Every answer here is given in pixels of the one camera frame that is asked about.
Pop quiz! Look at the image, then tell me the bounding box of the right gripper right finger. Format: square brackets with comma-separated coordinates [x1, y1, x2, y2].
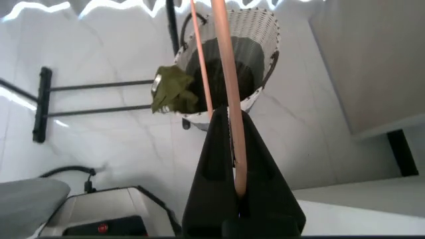
[239, 110, 307, 238]

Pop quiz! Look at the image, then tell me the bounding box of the black cable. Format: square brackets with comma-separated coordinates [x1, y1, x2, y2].
[39, 165, 98, 195]

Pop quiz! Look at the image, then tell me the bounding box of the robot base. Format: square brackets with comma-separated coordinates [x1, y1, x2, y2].
[38, 185, 183, 238]

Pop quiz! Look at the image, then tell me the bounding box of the white curtain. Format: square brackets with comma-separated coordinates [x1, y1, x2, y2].
[0, 0, 167, 17]

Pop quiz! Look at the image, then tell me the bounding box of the white laundry basket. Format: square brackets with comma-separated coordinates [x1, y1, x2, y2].
[173, 7, 282, 132]

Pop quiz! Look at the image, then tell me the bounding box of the green garment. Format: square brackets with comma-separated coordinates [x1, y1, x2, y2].
[151, 64, 199, 115]

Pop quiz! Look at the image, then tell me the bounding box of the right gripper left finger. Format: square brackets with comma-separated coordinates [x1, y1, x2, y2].
[181, 106, 240, 238]

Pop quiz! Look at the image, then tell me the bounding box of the black clothes rack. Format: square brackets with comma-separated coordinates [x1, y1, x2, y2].
[0, 0, 192, 144]

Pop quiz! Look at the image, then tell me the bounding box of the pink clothes hanger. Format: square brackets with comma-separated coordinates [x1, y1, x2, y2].
[189, 0, 248, 199]

